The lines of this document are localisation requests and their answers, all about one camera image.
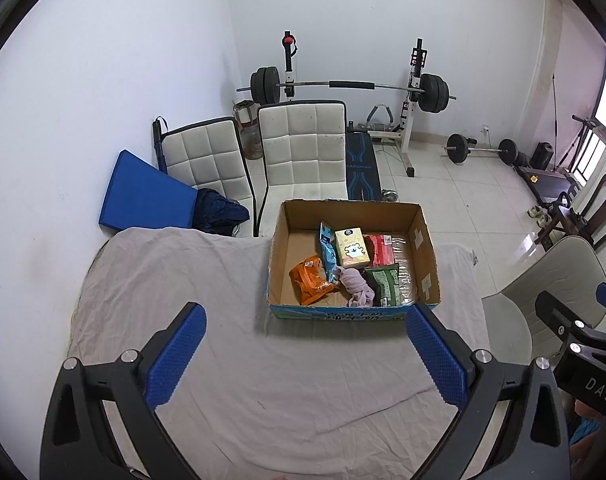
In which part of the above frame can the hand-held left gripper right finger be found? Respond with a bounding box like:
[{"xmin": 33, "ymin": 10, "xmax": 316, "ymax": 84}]
[{"xmin": 406, "ymin": 302, "xmax": 571, "ymax": 480}]

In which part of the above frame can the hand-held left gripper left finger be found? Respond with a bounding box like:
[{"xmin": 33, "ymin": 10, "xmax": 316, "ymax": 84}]
[{"xmin": 39, "ymin": 301, "xmax": 214, "ymax": 480}]

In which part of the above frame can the green snack packet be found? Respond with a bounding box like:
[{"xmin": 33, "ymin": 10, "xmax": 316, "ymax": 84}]
[{"xmin": 364, "ymin": 262, "xmax": 402, "ymax": 307}]

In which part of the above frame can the grey sock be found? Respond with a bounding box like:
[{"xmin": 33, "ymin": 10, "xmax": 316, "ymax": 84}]
[{"xmin": 333, "ymin": 266, "xmax": 376, "ymax": 308}]

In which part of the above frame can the red snack packet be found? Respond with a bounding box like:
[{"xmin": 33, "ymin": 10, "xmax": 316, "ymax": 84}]
[{"xmin": 363, "ymin": 233, "xmax": 398, "ymax": 268}]

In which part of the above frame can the yellow tissue pack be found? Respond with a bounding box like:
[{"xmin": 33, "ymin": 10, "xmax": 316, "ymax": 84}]
[{"xmin": 334, "ymin": 228, "xmax": 372, "ymax": 267}]

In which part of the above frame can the orange snack packet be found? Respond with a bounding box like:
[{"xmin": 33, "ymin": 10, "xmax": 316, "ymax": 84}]
[{"xmin": 289, "ymin": 255, "xmax": 340, "ymax": 306}]

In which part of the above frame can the long blue snack packet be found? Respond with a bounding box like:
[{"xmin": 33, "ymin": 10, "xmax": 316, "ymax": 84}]
[{"xmin": 317, "ymin": 221, "xmax": 341, "ymax": 283}]

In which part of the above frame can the cardboard box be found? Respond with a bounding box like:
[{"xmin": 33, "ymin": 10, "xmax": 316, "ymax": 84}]
[{"xmin": 265, "ymin": 199, "xmax": 442, "ymax": 322}]

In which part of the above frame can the person's right hand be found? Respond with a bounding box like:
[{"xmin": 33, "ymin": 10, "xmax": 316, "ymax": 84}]
[{"xmin": 575, "ymin": 400, "xmax": 606, "ymax": 420}]

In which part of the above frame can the grey shell chair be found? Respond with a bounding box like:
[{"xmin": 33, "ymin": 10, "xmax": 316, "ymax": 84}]
[{"xmin": 481, "ymin": 235, "xmax": 606, "ymax": 376}]

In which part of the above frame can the grey table cloth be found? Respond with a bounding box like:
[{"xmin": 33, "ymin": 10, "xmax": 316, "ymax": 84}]
[{"xmin": 65, "ymin": 227, "xmax": 491, "ymax": 480}]

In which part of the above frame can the dark wooden chair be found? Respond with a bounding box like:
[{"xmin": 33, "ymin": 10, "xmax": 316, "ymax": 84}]
[{"xmin": 535, "ymin": 174, "xmax": 606, "ymax": 253}]

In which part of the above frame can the black treadmill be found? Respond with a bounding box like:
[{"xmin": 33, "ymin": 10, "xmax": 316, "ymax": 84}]
[{"xmin": 515, "ymin": 162, "xmax": 582, "ymax": 207}]

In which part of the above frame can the dark blue jacket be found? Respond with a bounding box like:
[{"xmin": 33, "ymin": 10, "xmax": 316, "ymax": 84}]
[{"xmin": 195, "ymin": 188, "xmax": 251, "ymax": 236}]

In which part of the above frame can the black speaker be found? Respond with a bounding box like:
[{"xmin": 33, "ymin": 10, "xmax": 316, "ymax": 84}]
[{"xmin": 530, "ymin": 141, "xmax": 554, "ymax": 170}]

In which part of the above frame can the black metal stand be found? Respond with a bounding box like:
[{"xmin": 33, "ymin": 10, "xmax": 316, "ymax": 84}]
[{"xmin": 558, "ymin": 115, "xmax": 606, "ymax": 176}]

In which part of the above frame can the blue foam mat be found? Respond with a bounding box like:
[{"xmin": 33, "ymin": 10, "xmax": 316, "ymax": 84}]
[{"xmin": 99, "ymin": 149, "xmax": 200, "ymax": 233}]

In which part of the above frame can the window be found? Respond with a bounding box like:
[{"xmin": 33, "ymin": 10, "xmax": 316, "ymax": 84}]
[{"xmin": 590, "ymin": 47, "xmax": 606, "ymax": 181}]

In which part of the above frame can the short barbell with black plates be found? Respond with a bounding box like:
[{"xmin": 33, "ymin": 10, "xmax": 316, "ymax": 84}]
[{"xmin": 443, "ymin": 133, "xmax": 518, "ymax": 166}]

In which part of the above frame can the white padded chair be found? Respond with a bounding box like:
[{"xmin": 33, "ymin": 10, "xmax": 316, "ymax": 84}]
[
  {"xmin": 160, "ymin": 116, "xmax": 258, "ymax": 238},
  {"xmin": 255, "ymin": 100, "xmax": 350, "ymax": 238}
]

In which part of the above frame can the black weight bench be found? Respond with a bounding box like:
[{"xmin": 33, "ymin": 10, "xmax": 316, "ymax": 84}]
[{"xmin": 345, "ymin": 130, "xmax": 382, "ymax": 202}]

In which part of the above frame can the black and blue pole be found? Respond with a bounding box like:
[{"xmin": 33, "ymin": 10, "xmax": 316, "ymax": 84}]
[{"xmin": 152, "ymin": 117, "xmax": 170, "ymax": 173}]

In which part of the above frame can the white bench press rack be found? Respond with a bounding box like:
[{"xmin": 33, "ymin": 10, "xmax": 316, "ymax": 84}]
[{"xmin": 281, "ymin": 31, "xmax": 431, "ymax": 178}]

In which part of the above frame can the large glass jar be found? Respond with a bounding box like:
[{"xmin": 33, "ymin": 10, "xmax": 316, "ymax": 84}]
[{"xmin": 232, "ymin": 100, "xmax": 264, "ymax": 161}]

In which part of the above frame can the long barbell with black plates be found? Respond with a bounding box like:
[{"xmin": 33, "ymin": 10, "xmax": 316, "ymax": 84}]
[{"xmin": 235, "ymin": 66, "xmax": 458, "ymax": 112}]

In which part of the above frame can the grey exercise handle frame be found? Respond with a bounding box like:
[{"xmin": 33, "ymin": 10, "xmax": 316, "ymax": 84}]
[{"xmin": 365, "ymin": 105, "xmax": 398, "ymax": 133}]

